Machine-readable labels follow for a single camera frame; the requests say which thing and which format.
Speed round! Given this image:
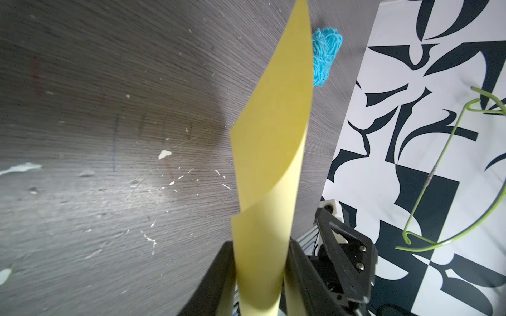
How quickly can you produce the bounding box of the light yellow square paper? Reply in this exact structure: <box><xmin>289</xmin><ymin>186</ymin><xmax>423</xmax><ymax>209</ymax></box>
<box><xmin>230</xmin><ymin>1</ymin><xmax>313</xmax><ymax>315</ymax></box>

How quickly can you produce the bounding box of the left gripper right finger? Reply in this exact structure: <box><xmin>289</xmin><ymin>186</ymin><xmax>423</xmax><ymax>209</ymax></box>
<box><xmin>283</xmin><ymin>238</ymin><xmax>356</xmax><ymax>315</ymax></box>

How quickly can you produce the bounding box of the turquoise yarn ball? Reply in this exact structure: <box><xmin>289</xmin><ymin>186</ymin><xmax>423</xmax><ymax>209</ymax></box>
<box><xmin>312</xmin><ymin>28</ymin><xmax>343</xmax><ymax>87</ymax></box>

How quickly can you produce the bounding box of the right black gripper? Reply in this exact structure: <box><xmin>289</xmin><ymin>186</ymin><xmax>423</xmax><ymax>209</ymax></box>
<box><xmin>310</xmin><ymin>208</ymin><xmax>378</xmax><ymax>315</ymax></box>

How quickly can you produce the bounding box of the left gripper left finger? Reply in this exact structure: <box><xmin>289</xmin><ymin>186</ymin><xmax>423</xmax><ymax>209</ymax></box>
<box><xmin>178</xmin><ymin>241</ymin><xmax>236</xmax><ymax>316</ymax></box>

